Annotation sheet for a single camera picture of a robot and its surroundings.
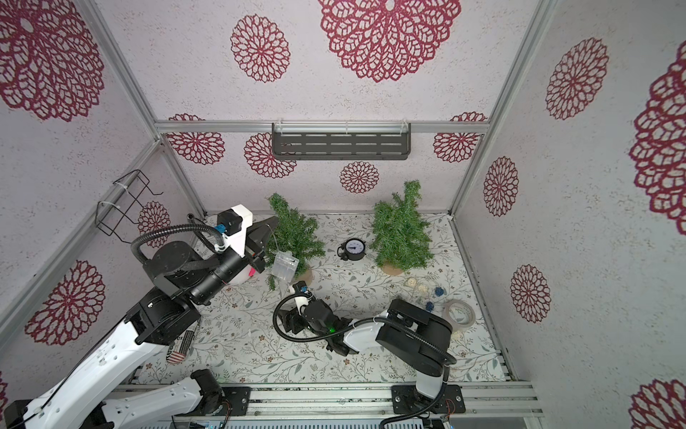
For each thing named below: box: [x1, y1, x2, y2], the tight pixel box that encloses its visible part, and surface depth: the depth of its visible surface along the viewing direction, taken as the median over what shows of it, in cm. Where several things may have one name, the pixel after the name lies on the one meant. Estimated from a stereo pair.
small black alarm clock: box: [336, 237, 367, 261], surface depth 108 cm
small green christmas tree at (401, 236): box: [369, 179, 436, 277], surface depth 85 cm
